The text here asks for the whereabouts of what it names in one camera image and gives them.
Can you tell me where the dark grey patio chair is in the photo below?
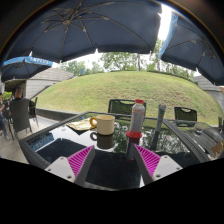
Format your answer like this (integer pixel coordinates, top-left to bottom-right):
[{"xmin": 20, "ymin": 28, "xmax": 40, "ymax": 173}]
[{"xmin": 9, "ymin": 98, "xmax": 33, "ymax": 135}]

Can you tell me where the flat round red coaster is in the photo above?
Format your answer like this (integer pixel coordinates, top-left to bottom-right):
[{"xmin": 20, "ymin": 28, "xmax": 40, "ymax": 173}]
[{"xmin": 125, "ymin": 129, "xmax": 143, "ymax": 140}]

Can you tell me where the cream mug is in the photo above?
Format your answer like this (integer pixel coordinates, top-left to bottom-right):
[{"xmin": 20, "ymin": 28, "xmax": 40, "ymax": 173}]
[{"xmin": 89, "ymin": 114, "xmax": 116, "ymax": 137}]

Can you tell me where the clear red-capped drink bottle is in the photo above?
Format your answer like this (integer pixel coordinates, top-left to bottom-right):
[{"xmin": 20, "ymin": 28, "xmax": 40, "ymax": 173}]
[{"xmin": 129, "ymin": 98, "xmax": 147, "ymax": 134}]

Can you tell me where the small dark wicker chair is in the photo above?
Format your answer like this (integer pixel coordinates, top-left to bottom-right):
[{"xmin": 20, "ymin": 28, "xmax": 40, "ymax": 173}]
[{"xmin": 173, "ymin": 106, "xmax": 198, "ymax": 123}]

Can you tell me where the yellow foil packet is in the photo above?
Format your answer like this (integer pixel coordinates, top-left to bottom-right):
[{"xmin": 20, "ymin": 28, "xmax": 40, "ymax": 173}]
[{"xmin": 65, "ymin": 118, "xmax": 98, "ymax": 132}]

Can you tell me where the grey stone building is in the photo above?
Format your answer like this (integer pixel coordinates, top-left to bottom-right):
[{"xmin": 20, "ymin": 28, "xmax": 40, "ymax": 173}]
[{"xmin": 4, "ymin": 67, "xmax": 74, "ymax": 101}]

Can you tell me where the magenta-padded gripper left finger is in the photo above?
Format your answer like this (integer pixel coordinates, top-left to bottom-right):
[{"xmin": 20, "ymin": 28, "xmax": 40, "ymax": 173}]
[{"xmin": 44, "ymin": 144, "xmax": 97, "ymax": 188}]

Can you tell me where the person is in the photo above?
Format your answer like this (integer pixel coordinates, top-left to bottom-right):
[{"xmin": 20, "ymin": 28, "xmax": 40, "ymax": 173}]
[
  {"xmin": 11, "ymin": 85, "xmax": 27, "ymax": 102},
  {"xmin": 0, "ymin": 93, "xmax": 11, "ymax": 141}
]

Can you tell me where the large navy patio umbrella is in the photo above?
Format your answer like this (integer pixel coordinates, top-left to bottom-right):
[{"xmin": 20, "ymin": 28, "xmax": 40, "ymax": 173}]
[{"xmin": 1, "ymin": 0, "xmax": 163, "ymax": 64}]

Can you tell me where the navy umbrella with blue edge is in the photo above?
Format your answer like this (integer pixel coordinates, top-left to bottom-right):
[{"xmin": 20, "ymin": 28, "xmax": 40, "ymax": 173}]
[{"xmin": 158, "ymin": 11, "xmax": 224, "ymax": 87}]

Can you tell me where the wide dark wicker chair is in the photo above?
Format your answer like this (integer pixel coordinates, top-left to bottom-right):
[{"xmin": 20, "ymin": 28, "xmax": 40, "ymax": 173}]
[{"xmin": 107, "ymin": 98, "xmax": 148, "ymax": 116}]

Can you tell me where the navy umbrella with blue band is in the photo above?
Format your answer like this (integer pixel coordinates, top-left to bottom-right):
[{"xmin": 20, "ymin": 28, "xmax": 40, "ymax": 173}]
[{"xmin": 0, "ymin": 55, "xmax": 54, "ymax": 83}]

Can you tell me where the grey standing tube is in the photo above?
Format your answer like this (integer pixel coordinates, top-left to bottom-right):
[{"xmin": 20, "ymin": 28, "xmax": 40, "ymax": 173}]
[{"xmin": 154, "ymin": 104, "xmax": 167, "ymax": 133}]

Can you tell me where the small round ashtray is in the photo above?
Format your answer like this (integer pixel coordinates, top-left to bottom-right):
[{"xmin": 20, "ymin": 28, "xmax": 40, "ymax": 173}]
[{"xmin": 194, "ymin": 125, "xmax": 205, "ymax": 135}]

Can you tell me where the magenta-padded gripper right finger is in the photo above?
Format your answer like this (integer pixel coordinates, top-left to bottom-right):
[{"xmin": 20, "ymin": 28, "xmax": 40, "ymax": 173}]
[{"xmin": 133, "ymin": 144, "xmax": 183, "ymax": 186}]

